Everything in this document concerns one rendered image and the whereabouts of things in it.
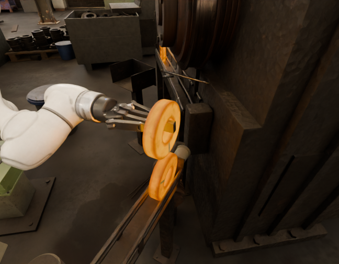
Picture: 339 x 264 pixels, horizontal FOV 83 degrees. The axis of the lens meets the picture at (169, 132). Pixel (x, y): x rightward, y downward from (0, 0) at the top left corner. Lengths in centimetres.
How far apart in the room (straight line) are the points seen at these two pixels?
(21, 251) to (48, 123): 104
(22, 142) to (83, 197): 101
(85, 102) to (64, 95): 7
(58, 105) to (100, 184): 103
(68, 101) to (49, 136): 11
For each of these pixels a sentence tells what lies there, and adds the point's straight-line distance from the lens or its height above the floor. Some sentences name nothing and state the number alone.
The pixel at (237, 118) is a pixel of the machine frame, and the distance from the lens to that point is 63.
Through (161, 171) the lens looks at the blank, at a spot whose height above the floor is 78.
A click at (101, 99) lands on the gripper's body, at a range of 58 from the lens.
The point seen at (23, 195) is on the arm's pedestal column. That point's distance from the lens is 161.
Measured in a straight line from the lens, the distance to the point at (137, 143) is 180.
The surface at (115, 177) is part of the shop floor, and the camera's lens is 159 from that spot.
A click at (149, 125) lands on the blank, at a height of 95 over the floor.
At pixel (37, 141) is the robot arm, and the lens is 60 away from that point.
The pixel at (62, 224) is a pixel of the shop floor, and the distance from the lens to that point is 150.
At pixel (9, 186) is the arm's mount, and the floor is 38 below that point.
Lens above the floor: 122
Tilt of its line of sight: 39 degrees down
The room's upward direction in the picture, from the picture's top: straight up
